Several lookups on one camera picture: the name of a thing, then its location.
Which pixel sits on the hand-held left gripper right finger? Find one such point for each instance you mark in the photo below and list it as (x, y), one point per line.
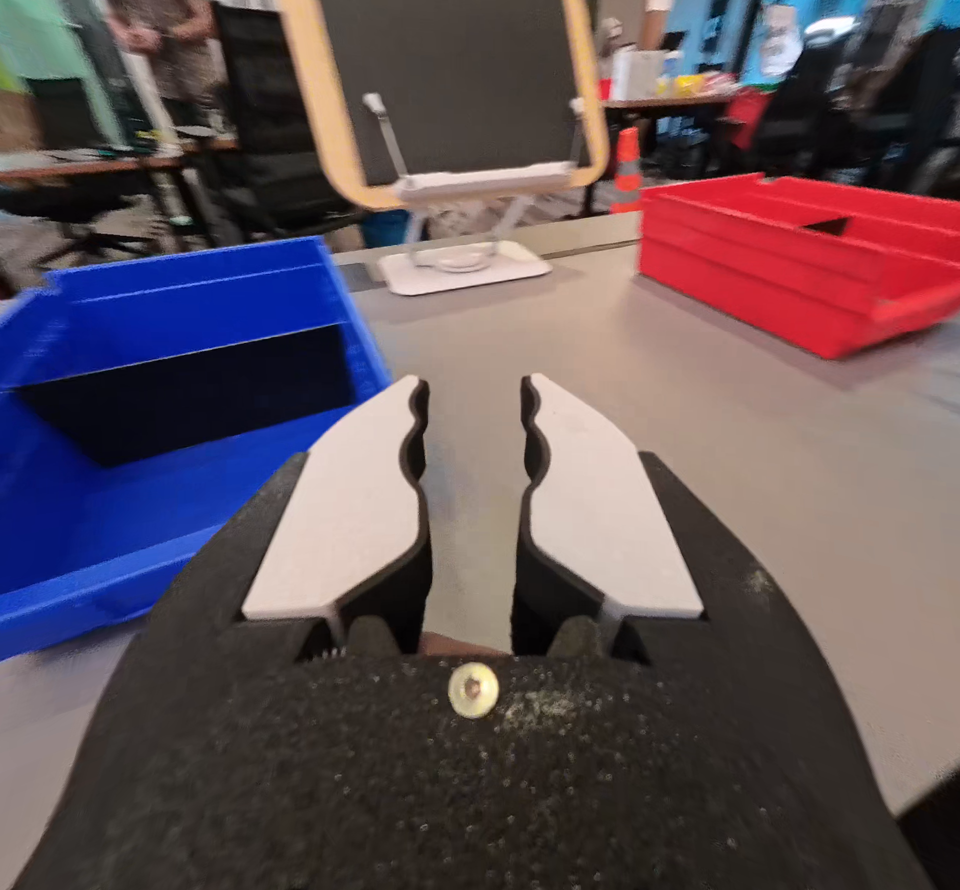
(607, 530)

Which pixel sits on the yellow packet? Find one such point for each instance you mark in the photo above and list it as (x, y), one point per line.
(690, 84)

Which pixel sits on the grey desk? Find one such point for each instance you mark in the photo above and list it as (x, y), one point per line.
(675, 455)

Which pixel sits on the blue storage bin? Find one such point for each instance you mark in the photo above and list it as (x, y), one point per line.
(150, 530)

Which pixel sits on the white cardboard box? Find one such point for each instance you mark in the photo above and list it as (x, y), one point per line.
(637, 76)

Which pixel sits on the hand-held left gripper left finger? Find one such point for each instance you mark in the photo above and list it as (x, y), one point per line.
(345, 530)

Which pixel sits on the red storage bin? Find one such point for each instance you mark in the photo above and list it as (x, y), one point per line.
(750, 282)
(750, 117)

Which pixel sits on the dark wooden table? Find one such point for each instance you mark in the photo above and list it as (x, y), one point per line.
(90, 168)

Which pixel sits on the blue storage basket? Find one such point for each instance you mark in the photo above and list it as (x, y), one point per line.
(382, 230)

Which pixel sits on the orange traffic cone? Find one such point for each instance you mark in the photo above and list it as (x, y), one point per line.
(628, 170)

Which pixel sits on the white stand with black board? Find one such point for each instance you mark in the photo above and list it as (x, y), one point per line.
(450, 42)

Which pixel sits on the black mesh office chair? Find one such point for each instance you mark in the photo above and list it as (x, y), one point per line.
(262, 155)

